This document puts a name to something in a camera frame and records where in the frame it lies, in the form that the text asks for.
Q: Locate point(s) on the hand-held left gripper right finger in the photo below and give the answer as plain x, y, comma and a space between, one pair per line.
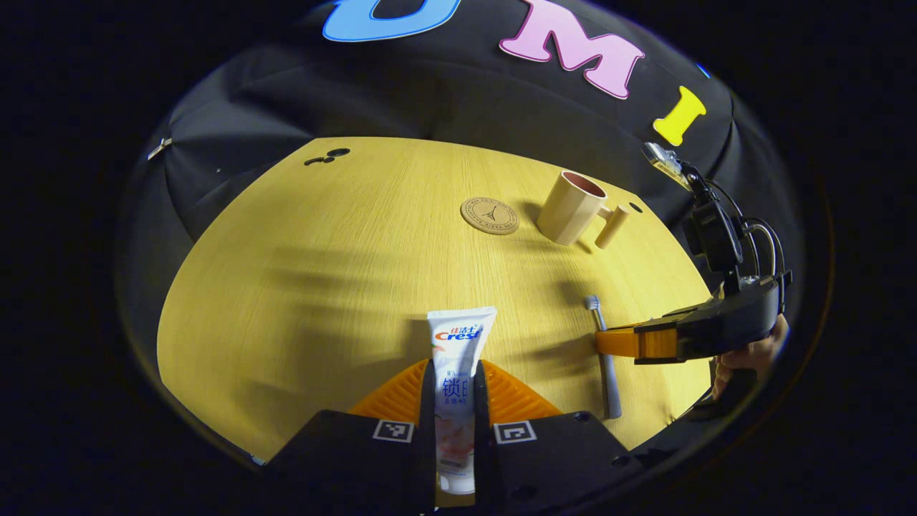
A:
481, 430

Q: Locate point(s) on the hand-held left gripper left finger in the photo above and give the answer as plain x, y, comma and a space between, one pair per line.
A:
428, 430

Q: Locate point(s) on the silver cloth clip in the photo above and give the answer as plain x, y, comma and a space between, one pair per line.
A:
159, 148

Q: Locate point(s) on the beige cup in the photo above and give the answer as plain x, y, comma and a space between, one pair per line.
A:
566, 208

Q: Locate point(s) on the round cork coaster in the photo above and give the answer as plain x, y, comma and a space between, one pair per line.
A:
489, 216

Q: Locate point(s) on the black backdrop cloth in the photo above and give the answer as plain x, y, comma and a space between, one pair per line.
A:
358, 93

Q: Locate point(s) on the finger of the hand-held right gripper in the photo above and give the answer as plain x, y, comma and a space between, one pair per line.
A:
645, 344

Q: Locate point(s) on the wooden desktop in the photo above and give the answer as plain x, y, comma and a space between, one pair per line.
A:
322, 287

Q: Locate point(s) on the white toothpaste tube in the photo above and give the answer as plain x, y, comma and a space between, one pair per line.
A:
458, 344

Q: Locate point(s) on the white grey toothbrush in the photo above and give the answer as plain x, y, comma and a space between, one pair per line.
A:
610, 380

